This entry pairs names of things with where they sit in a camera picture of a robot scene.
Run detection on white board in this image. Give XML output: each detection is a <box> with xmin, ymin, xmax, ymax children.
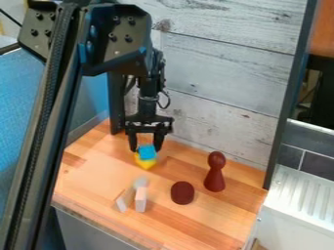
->
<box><xmin>122</xmin><ymin>0</ymin><xmax>310</xmax><ymax>172</ymax></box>

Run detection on yellow cube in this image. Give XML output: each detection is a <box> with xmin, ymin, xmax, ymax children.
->
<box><xmin>133</xmin><ymin>151</ymin><xmax>159</xmax><ymax>171</ymax></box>

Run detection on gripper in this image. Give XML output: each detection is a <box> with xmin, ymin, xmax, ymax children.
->
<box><xmin>123</xmin><ymin>97</ymin><xmax>177</xmax><ymax>153</ymax></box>

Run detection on dark red pawn block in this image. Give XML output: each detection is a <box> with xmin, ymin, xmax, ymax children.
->
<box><xmin>202</xmin><ymin>150</ymin><xmax>229</xmax><ymax>193</ymax></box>

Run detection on white rectangular block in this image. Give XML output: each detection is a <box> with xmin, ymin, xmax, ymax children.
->
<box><xmin>133</xmin><ymin>187</ymin><xmax>150</xmax><ymax>214</ymax></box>
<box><xmin>113</xmin><ymin>187</ymin><xmax>138</xmax><ymax>214</ymax></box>

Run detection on blue cube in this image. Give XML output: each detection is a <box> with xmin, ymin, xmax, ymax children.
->
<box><xmin>137</xmin><ymin>144</ymin><xmax>158</xmax><ymax>161</ymax></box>

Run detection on toy sink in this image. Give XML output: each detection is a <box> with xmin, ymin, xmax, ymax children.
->
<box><xmin>253</xmin><ymin>118</ymin><xmax>334</xmax><ymax>250</ymax></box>

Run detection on dark red rounded block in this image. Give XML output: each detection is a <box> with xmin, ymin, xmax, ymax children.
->
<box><xmin>169</xmin><ymin>181</ymin><xmax>197</xmax><ymax>206</ymax></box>

